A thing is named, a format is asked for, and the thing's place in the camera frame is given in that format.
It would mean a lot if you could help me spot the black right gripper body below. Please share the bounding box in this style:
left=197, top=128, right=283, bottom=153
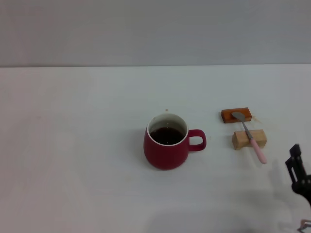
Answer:
left=292, top=174, right=311, bottom=205

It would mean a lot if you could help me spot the pink handled metal spoon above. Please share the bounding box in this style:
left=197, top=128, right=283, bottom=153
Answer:
left=231, top=111, right=268, bottom=165

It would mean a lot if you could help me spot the red ceramic cup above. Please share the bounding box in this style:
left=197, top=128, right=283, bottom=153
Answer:
left=143, top=113, right=207, bottom=170

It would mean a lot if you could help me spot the light wooden bridge block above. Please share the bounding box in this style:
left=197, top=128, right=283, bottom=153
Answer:
left=232, top=129, right=268, bottom=150

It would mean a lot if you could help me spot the orange brown wooden block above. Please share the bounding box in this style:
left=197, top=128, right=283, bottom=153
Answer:
left=221, top=106, right=252, bottom=124

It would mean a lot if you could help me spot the dark coffee liquid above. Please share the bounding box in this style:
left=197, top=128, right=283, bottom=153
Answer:
left=149, top=127, right=185, bottom=145

